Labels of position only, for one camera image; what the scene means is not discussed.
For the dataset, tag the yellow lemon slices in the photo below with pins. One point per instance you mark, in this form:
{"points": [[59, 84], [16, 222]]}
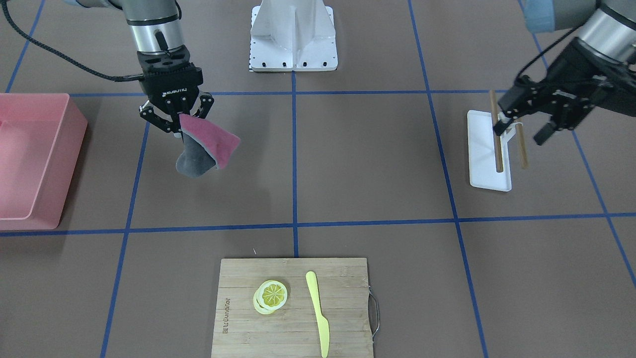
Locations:
{"points": [[270, 297]]}

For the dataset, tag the yellow plastic knife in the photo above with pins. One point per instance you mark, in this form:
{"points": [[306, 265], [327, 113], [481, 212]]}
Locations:
{"points": [[322, 322]]}

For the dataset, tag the wooden cutting board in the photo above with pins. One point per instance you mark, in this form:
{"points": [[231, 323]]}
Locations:
{"points": [[292, 331]]}

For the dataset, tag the pink plastic bin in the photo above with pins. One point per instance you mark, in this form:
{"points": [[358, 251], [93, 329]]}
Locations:
{"points": [[41, 136]]}

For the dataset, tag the wooden chopstick rail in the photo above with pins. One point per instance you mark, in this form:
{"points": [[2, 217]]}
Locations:
{"points": [[522, 147], [496, 138]]}

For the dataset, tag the pink and grey cloth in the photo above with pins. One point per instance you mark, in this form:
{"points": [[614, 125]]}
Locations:
{"points": [[206, 146]]}

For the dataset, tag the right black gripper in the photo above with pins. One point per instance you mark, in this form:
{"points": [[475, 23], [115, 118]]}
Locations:
{"points": [[175, 95]]}

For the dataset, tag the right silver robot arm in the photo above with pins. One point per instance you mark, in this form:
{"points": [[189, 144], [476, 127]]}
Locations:
{"points": [[155, 27]]}

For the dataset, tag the white rectangular tray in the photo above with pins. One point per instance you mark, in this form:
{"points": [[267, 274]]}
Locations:
{"points": [[482, 161]]}

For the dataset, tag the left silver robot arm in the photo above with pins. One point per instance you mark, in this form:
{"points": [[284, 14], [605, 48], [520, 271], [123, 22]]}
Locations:
{"points": [[608, 26]]}

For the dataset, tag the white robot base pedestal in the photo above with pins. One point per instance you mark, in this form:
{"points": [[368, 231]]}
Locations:
{"points": [[292, 35]]}

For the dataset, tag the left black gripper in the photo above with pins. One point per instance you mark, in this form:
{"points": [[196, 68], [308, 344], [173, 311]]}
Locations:
{"points": [[571, 64]]}

